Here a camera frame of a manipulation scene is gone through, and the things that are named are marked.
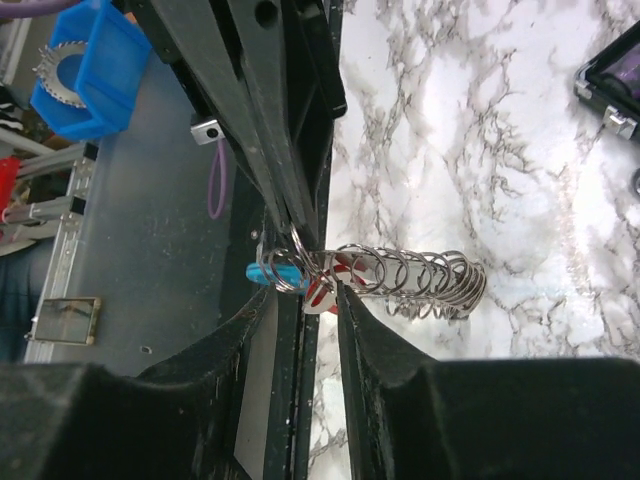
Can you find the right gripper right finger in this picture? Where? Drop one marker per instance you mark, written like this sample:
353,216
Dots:
410,416

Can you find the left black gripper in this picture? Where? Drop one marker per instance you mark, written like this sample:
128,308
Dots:
281,53

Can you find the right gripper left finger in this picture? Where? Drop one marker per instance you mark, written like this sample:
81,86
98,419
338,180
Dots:
176,420

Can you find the blue silver carabiner keyring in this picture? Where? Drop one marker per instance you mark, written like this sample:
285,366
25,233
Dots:
412,284

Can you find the red key tag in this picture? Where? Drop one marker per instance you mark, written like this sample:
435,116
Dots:
321,295

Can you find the small framed mirror tile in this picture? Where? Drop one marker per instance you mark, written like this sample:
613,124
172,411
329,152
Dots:
69,321

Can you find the blue plastic bin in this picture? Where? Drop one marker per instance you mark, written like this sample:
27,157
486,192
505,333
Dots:
109,76

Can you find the spare silver toothed disc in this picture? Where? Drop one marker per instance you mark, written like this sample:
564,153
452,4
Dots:
57,70

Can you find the black poker chip case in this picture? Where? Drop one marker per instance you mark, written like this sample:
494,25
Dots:
609,84

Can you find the aluminium frame extrusion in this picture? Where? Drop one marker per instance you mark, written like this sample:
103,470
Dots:
60,218

